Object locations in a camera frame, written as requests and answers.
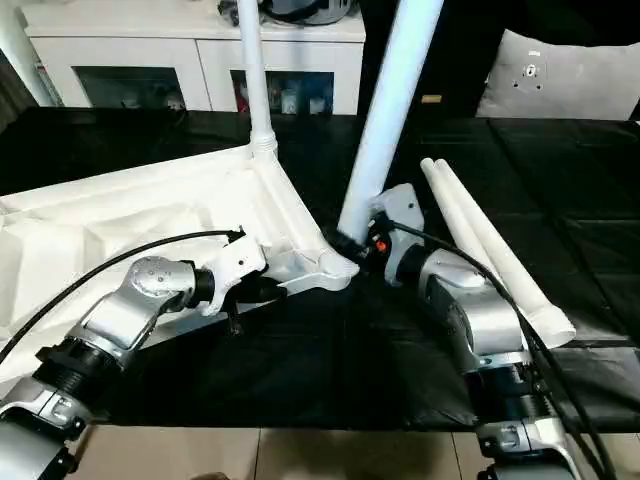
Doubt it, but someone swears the white plastic table leg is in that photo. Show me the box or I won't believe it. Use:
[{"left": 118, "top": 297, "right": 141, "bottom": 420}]
[
  {"left": 337, "top": 0, "right": 446, "bottom": 246},
  {"left": 420, "top": 157, "right": 506, "bottom": 282},
  {"left": 433, "top": 158, "right": 577, "bottom": 349},
  {"left": 237, "top": 0, "right": 280, "bottom": 157}
]

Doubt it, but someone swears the white plastic table top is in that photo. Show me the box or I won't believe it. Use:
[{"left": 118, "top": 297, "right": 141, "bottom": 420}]
[{"left": 0, "top": 139, "right": 361, "bottom": 396}]

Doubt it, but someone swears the black table mat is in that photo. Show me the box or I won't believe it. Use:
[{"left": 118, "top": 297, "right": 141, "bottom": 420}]
[{"left": 0, "top": 104, "right": 640, "bottom": 431}]

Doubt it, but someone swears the white pillow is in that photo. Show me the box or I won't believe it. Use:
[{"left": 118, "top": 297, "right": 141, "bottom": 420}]
[{"left": 474, "top": 28, "right": 640, "bottom": 121}]

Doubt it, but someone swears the white glass-door cabinet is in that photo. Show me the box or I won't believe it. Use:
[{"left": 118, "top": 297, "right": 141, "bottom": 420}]
[{"left": 24, "top": 0, "right": 366, "bottom": 116}]

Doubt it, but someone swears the dark grey curtain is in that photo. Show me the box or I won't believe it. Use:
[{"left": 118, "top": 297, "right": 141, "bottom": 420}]
[{"left": 0, "top": 49, "right": 31, "bottom": 127}]

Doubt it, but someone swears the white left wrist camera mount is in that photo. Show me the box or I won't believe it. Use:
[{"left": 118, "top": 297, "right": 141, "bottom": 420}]
[{"left": 199, "top": 232, "right": 267, "bottom": 319}]

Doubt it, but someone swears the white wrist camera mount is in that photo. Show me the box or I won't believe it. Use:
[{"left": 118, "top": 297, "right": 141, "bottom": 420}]
[
  {"left": 369, "top": 183, "right": 426, "bottom": 289},
  {"left": 199, "top": 232, "right": 267, "bottom": 319}
]

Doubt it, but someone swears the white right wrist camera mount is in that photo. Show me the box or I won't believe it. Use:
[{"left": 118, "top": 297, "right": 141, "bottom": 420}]
[{"left": 369, "top": 183, "right": 426, "bottom": 289}]

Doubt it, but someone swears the grey bag with black strap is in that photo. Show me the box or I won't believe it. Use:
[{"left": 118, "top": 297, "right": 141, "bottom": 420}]
[{"left": 262, "top": 0, "right": 359, "bottom": 26}]

